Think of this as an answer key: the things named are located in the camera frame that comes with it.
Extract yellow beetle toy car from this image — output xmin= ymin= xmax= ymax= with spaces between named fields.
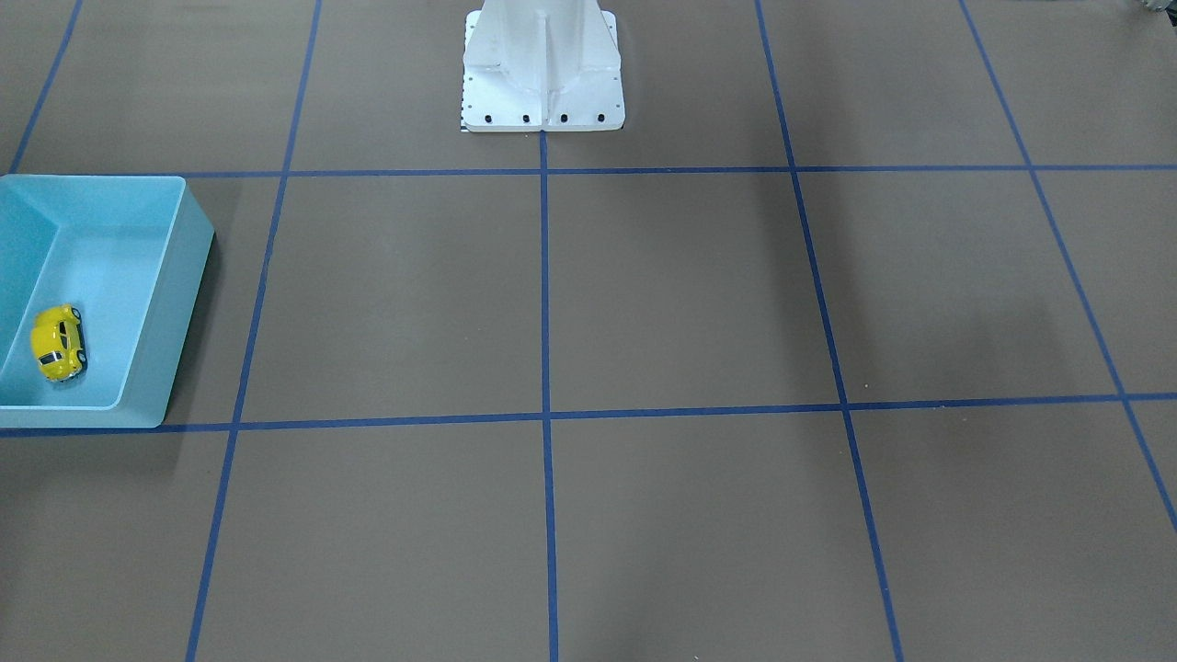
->
xmin=29 ymin=304 xmax=88 ymax=382

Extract light blue plastic bin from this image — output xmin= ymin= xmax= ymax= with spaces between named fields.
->
xmin=1 ymin=176 xmax=214 ymax=433

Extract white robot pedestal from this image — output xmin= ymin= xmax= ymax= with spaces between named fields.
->
xmin=460 ymin=1 xmax=626 ymax=133

